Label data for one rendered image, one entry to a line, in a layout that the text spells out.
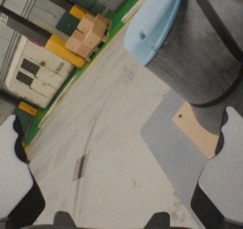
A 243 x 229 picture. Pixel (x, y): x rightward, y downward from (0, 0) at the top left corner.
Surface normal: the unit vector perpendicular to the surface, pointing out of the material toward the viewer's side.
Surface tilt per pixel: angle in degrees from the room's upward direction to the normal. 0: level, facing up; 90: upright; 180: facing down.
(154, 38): 83
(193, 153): 0
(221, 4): 45
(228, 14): 55
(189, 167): 0
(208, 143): 3
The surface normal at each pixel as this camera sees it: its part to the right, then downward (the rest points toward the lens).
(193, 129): -0.76, -0.49
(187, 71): -0.22, 0.81
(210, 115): -0.59, 0.65
